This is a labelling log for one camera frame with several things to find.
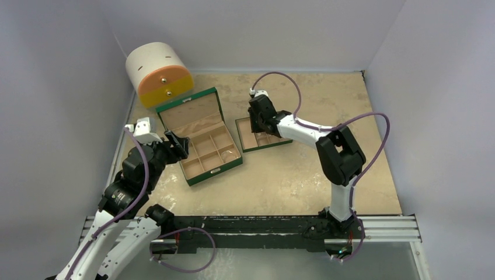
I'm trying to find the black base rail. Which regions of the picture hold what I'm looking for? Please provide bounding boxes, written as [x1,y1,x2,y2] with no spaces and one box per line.
[159,212,365,259]

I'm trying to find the white cylindrical drawer cabinet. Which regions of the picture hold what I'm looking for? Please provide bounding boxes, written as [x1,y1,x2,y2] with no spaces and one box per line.
[126,42,194,109]

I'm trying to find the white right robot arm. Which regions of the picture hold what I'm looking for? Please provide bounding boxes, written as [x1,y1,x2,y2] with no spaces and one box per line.
[248,90,366,237]

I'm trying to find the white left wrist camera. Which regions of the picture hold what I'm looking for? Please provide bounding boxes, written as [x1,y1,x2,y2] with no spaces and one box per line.
[124,117,163,145]

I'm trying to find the green jewelry box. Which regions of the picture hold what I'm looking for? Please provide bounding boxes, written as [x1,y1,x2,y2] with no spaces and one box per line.
[156,87,243,186]

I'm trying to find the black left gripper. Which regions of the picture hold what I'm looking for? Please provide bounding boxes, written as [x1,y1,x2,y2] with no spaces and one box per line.
[137,129,188,190]

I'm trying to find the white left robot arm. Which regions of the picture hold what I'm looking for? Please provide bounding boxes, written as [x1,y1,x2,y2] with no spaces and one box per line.
[52,129,190,279]

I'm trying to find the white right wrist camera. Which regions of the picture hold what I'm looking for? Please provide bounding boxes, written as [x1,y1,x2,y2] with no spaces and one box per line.
[249,89,268,98]

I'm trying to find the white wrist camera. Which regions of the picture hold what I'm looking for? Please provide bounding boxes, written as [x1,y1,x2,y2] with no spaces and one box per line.
[124,117,163,145]
[249,89,268,98]

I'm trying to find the green jewelry tray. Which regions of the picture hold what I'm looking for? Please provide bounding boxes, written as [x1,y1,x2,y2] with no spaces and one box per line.
[235,117,292,152]

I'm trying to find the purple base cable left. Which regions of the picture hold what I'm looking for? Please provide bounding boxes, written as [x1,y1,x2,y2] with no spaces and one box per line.
[149,227,216,274]

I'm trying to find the aluminium rail extrusion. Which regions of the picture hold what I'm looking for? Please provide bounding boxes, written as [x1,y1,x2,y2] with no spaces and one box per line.
[325,215,422,244]

